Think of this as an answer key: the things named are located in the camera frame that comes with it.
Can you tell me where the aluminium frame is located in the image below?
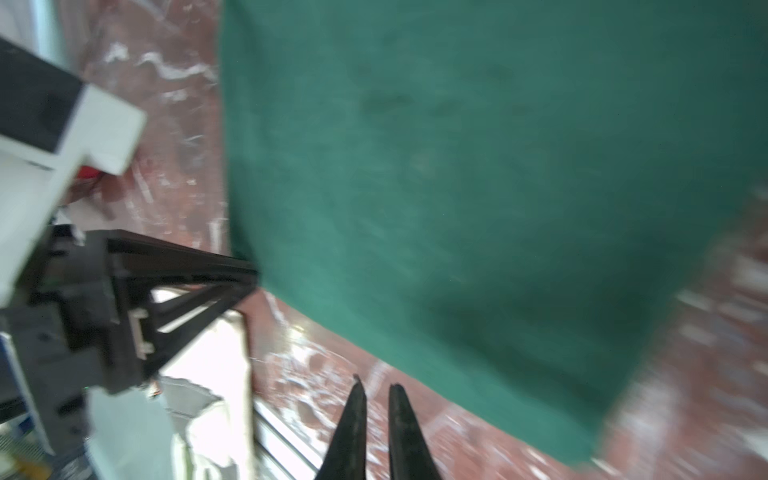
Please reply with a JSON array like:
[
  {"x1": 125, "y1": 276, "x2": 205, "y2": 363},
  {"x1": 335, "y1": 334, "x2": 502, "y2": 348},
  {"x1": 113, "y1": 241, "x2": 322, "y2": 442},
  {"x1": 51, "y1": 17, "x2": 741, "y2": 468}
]
[{"x1": 253, "y1": 397, "x2": 323, "y2": 479}]

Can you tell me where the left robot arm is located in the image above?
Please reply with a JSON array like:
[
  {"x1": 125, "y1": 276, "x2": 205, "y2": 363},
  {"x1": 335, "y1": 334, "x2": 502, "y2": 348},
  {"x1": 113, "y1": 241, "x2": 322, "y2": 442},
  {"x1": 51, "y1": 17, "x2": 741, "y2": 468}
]
[{"x1": 1, "y1": 41, "x2": 258, "y2": 455}]

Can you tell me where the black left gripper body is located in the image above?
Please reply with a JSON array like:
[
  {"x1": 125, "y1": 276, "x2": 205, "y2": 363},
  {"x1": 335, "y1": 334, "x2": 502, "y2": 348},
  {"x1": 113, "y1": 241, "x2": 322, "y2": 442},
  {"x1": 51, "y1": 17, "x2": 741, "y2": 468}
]
[{"x1": 1, "y1": 225, "x2": 156, "y2": 456}]

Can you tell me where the dark green t-shirt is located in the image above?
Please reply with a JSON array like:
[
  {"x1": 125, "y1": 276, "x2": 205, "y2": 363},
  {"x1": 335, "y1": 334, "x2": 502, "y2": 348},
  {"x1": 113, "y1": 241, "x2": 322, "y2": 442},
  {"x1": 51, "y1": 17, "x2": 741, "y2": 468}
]
[{"x1": 218, "y1": 1, "x2": 767, "y2": 465}]

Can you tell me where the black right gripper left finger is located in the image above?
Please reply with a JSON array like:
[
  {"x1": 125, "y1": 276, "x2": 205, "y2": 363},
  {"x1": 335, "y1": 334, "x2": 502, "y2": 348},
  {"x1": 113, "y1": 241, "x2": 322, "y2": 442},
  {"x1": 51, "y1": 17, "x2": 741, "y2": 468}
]
[{"x1": 315, "y1": 375, "x2": 367, "y2": 480}]

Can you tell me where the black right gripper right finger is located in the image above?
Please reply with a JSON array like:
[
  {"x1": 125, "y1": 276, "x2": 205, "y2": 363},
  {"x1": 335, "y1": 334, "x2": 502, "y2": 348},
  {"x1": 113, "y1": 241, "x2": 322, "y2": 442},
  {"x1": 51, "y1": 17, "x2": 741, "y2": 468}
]
[{"x1": 388, "y1": 383, "x2": 442, "y2": 480}]

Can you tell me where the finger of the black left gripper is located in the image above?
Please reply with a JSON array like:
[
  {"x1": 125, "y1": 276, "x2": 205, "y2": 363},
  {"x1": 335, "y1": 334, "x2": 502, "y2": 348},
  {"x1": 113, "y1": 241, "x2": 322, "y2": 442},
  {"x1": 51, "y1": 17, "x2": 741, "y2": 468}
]
[
  {"x1": 107, "y1": 230, "x2": 259, "y2": 285},
  {"x1": 143, "y1": 284, "x2": 255, "y2": 375}
]

